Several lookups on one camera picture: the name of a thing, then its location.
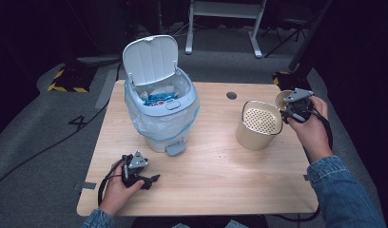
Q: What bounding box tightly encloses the black floor cable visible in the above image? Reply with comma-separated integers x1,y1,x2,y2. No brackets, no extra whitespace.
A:
0,60,124,192

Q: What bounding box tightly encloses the black tripod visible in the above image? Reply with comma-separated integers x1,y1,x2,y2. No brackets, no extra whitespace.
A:
262,17,306,59

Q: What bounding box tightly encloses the beige cup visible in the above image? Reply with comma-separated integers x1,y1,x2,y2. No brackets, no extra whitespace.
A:
274,89,295,112

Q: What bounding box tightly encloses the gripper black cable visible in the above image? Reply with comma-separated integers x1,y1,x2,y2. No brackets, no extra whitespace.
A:
271,106,335,223
97,157,126,207

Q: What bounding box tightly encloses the blue crumpled packet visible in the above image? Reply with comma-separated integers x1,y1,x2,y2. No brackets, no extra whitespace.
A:
144,91,179,107

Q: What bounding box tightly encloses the beige round container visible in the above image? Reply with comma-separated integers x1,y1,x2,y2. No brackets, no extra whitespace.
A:
235,100,283,152

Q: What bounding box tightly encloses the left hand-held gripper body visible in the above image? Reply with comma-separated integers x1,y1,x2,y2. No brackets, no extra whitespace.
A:
120,150,150,190

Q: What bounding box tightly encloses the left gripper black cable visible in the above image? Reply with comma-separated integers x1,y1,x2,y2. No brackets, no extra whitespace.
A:
97,157,126,207

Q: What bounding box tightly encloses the white pedal trash bin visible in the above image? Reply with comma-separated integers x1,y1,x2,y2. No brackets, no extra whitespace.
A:
122,34,201,157

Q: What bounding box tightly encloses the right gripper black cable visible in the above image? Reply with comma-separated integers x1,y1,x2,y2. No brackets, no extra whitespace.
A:
271,106,335,223

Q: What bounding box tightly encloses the grey tape piece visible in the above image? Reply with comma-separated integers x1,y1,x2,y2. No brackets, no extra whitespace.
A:
73,181,98,192

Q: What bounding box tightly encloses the person's right hand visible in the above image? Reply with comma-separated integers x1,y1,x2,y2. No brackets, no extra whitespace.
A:
286,95,335,163

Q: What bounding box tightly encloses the white crumpled paper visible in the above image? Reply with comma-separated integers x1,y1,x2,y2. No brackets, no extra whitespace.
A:
139,85,176,98

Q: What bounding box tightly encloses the dark metal stand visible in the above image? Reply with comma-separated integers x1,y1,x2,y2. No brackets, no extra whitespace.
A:
287,0,335,72

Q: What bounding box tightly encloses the person's left hand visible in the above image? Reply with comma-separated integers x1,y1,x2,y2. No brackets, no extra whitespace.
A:
99,161,146,219

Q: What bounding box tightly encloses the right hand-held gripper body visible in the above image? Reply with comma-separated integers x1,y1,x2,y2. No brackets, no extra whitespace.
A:
279,87,315,124

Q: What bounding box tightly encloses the clear plastic bin liner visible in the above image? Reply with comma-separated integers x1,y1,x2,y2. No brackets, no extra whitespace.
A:
124,74,201,142

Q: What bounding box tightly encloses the yellow black striped base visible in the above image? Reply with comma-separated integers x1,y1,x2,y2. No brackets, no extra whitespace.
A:
47,65,99,94
272,70,311,91

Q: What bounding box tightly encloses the white desk frame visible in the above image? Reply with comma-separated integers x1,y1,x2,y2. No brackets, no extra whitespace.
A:
184,0,268,59

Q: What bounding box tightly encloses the beige perforated strainer insert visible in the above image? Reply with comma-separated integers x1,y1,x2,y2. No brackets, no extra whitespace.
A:
242,101,283,136

